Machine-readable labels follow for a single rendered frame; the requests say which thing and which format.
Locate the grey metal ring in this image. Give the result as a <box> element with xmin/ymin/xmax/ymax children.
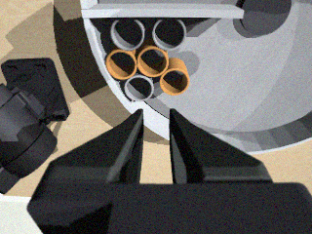
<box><xmin>152</xmin><ymin>18</ymin><xmax>186</xmax><ymax>51</ymax></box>
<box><xmin>110</xmin><ymin>17</ymin><xmax>146</xmax><ymax>51</ymax></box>
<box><xmin>124</xmin><ymin>67</ymin><xmax>154</xmax><ymax>101</ymax></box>

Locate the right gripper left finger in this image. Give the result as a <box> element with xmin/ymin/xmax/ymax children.
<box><xmin>39</xmin><ymin>108</ymin><xmax>144</xmax><ymax>183</ymax></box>

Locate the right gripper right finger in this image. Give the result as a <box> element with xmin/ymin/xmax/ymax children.
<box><xmin>169</xmin><ymin>108</ymin><xmax>273</xmax><ymax>183</ymax></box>

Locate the bronze bushing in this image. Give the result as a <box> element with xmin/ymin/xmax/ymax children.
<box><xmin>105</xmin><ymin>45</ymin><xmax>138</xmax><ymax>80</ymax></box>
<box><xmin>136</xmin><ymin>38</ymin><xmax>169</xmax><ymax>77</ymax></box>
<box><xmin>160</xmin><ymin>58</ymin><xmax>189</xmax><ymax>96</ymax></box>

